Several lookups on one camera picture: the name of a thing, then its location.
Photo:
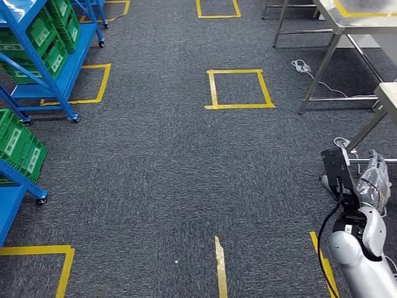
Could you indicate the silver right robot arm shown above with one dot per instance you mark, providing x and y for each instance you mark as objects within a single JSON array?
[{"x": 359, "y": 267}]

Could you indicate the long blue metal shelf rack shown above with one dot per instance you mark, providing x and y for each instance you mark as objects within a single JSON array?
[{"x": 12, "y": 209}]

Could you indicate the clear plastic hand cover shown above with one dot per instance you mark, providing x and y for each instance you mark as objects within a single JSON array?
[{"x": 372, "y": 189}]

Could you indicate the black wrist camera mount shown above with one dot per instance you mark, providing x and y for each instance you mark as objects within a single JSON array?
[{"x": 334, "y": 168}]

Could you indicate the steel workbench table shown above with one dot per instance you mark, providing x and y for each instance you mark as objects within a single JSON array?
[
  {"x": 387, "y": 96},
  {"x": 356, "y": 24}
]

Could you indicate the steel table frame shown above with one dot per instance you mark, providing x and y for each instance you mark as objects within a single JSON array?
[{"x": 291, "y": 5}]

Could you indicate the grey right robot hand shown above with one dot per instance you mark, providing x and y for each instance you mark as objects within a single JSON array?
[{"x": 375, "y": 185}]

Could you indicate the ragged yellow floor tape strip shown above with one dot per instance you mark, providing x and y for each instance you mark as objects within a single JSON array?
[{"x": 220, "y": 267}]

